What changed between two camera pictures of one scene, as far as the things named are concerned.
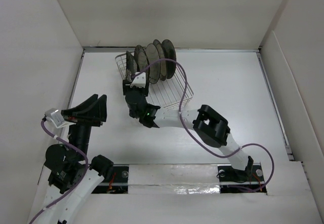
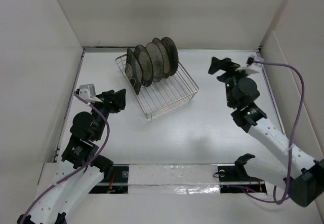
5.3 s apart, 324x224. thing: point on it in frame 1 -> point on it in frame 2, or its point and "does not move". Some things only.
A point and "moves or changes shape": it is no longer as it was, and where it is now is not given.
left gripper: (93, 114) -> (115, 103)
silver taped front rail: (170, 179) does not move
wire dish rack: (172, 92) does not move
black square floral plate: (130, 65) moves or changes shape
